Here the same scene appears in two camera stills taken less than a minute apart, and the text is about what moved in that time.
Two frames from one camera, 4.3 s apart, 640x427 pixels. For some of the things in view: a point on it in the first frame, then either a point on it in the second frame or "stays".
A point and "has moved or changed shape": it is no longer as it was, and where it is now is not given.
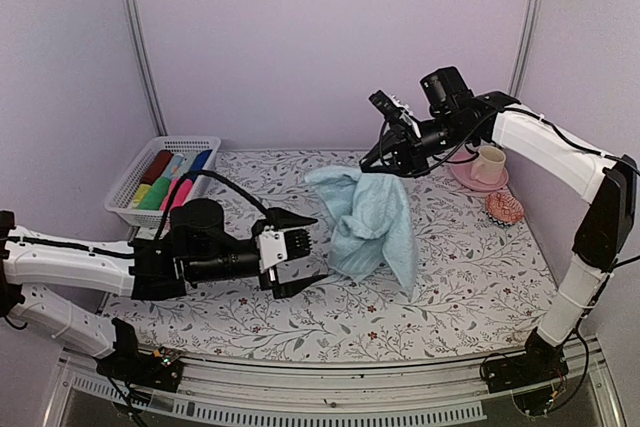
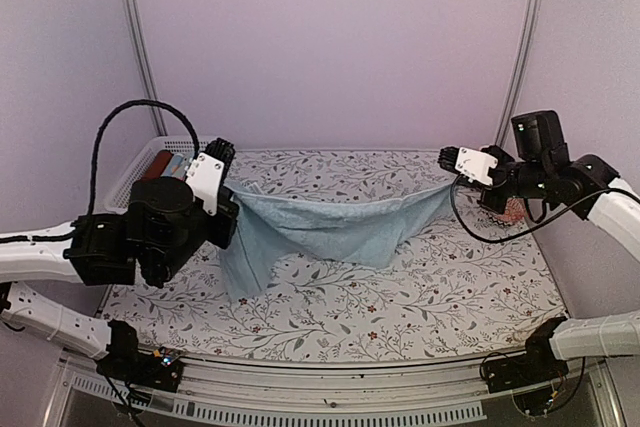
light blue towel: [370, 222] has moved or changed shape
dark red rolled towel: [156, 166] stays
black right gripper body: [415, 148] -> [531, 179]
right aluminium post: [531, 20] stays
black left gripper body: [216, 269] -> [175, 260]
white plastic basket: [120, 201] stays
